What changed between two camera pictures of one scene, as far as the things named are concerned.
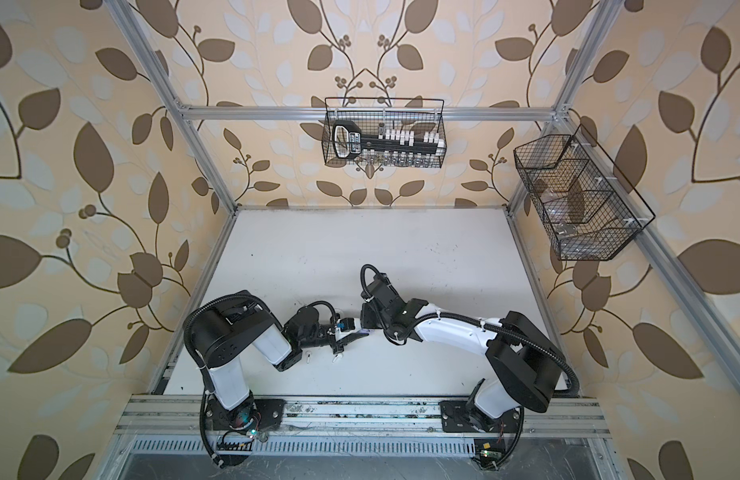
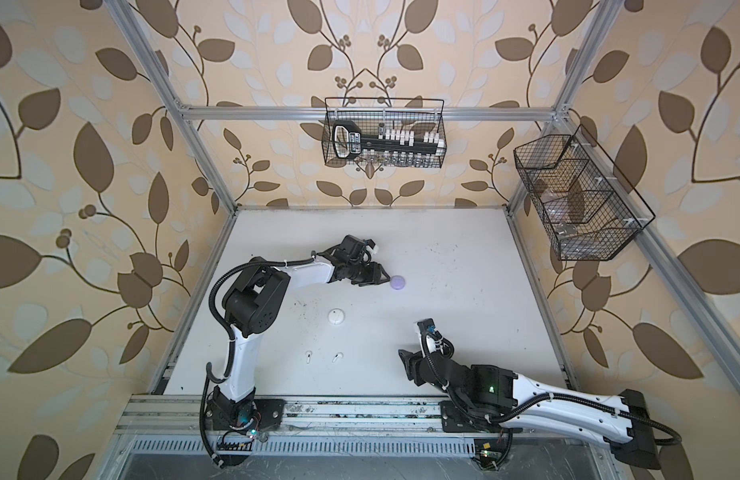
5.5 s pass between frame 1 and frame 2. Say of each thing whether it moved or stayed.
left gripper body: moved
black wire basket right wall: stayed
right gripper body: moved
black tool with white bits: stayed
